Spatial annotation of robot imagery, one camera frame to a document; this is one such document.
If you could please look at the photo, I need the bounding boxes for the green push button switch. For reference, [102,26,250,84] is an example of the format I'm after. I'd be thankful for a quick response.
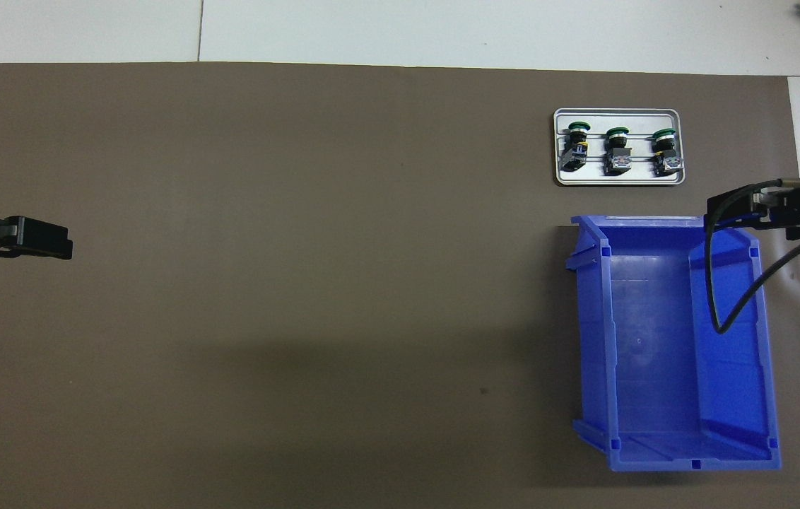
[605,127,633,175]
[652,128,685,176]
[560,122,592,172]

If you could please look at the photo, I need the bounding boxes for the silver metal tray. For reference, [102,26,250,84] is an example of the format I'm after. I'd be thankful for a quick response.
[553,107,686,187]

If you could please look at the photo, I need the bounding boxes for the blue plastic storage bin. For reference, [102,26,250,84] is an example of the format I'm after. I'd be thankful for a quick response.
[565,214,782,472]

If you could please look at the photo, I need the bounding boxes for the brown table mat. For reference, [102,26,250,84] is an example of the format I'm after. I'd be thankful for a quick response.
[0,62,800,509]

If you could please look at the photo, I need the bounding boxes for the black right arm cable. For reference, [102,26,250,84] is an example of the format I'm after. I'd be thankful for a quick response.
[704,178,800,334]

